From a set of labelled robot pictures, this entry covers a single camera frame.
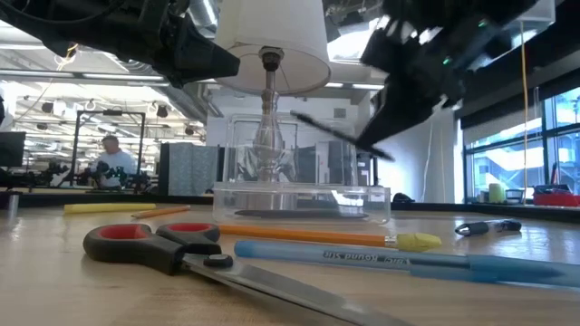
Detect black red-handled scissors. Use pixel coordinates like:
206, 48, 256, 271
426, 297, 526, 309
82, 222, 409, 326

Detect grey office partition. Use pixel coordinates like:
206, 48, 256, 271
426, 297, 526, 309
157, 141, 219, 197

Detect yellow-green cup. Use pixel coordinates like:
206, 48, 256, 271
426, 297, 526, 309
488, 182, 507, 205

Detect black aluminium table frame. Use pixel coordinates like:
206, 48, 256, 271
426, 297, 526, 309
0, 189, 580, 224

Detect silver metal post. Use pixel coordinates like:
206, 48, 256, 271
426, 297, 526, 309
5, 189, 22, 219

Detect yellow highlighter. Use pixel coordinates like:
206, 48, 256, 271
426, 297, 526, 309
63, 202, 158, 216

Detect white hanging cable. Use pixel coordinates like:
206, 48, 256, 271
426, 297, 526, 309
420, 108, 448, 203

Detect red plastic bin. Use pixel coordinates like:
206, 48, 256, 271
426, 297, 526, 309
532, 191, 580, 208

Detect orange pencil yellow eraser cap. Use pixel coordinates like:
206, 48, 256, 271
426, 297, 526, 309
218, 224, 443, 254

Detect tan yellow hanging cable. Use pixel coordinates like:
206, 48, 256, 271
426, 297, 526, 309
519, 20, 530, 196

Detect blue ballpoint pen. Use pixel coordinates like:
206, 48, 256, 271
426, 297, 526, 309
233, 239, 580, 290

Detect clear plastic supply box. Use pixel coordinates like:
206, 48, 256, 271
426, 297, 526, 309
211, 112, 392, 226

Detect black and clear pen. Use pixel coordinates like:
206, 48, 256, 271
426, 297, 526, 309
454, 218, 523, 238

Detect black monitor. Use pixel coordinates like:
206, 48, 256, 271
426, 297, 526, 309
0, 130, 27, 168

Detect plain orange pencil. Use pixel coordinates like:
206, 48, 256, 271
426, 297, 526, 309
130, 205, 192, 220

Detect white-shaded glass table lamp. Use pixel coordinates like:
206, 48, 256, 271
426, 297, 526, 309
208, 0, 332, 212

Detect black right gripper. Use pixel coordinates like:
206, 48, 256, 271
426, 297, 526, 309
355, 13, 472, 149

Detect person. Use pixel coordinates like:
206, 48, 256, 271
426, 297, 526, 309
95, 134, 138, 189

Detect black rectangular stand frame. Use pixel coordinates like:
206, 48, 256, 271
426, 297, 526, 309
71, 110, 147, 187

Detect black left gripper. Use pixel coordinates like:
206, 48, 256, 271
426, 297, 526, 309
121, 0, 240, 89

